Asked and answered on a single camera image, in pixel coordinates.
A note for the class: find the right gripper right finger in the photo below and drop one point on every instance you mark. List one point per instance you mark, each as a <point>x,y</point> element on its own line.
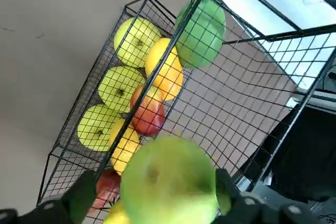
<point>262,211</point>

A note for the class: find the black box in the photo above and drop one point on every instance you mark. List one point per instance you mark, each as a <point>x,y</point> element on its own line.
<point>302,155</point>

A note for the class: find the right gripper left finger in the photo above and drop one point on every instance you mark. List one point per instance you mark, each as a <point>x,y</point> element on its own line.
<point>65,205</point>

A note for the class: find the red and yellow mango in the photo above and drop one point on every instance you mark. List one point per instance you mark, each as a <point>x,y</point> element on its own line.
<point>106,188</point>

